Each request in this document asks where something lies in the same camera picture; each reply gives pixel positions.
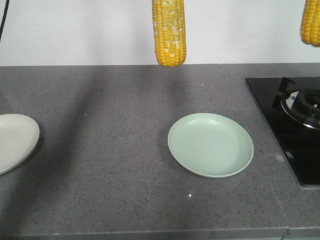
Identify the black gas stove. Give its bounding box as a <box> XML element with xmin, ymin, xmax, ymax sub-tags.
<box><xmin>245</xmin><ymin>76</ymin><xmax>320</xmax><ymax>189</ymax></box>

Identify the grey side stone countertop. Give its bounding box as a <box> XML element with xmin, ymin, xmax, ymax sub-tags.
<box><xmin>0</xmin><ymin>63</ymin><xmax>320</xmax><ymax>240</ymax></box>

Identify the yellow corn cob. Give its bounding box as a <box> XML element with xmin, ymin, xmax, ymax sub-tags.
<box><xmin>300</xmin><ymin>0</ymin><xmax>320</xmax><ymax>48</ymax></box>
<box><xmin>152</xmin><ymin>0</ymin><xmax>187</xmax><ymax>67</ymax></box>

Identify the near stove burner grate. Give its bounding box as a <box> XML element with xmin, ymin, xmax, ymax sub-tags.
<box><xmin>272</xmin><ymin>77</ymin><xmax>320</xmax><ymax>130</ymax></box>

